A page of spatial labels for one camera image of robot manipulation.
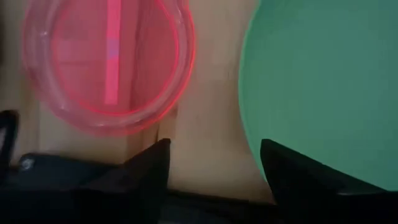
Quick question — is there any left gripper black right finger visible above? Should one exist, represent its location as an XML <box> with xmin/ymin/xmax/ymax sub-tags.
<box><xmin>259</xmin><ymin>138</ymin><xmax>398</xmax><ymax>224</ymax></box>

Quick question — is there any pink translucent plastic plate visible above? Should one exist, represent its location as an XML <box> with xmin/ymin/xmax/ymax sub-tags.
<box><xmin>21</xmin><ymin>0</ymin><xmax>196</xmax><ymax>138</ymax></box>

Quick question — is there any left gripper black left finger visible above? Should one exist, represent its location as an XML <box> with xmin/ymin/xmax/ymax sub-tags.
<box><xmin>81</xmin><ymin>138</ymin><xmax>171</xmax><ymax>224</ymax></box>

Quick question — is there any green bowl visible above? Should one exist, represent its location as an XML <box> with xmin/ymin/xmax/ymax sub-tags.
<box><xmin>238</xmin><ymin>0</ymin><xmax>398</xmax><ymax>191</ymax></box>

